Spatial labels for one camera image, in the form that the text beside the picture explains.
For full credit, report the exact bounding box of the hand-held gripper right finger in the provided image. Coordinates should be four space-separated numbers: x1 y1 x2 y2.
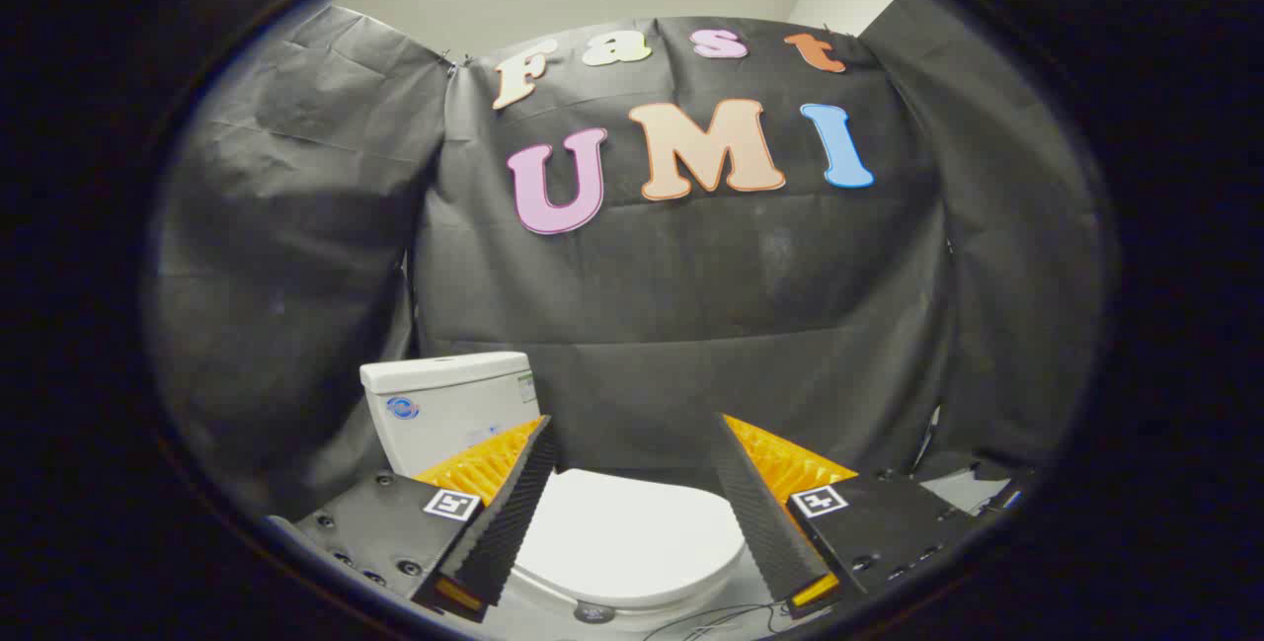
711 412 979 620

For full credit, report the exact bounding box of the white toilet tank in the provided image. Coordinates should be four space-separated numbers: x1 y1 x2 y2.
359 352 542 479

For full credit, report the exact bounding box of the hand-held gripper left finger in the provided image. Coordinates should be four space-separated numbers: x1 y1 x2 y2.
294 414 560 622

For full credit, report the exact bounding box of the black backdrop cloth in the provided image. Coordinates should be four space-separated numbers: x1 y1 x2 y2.
148 0 1107 523

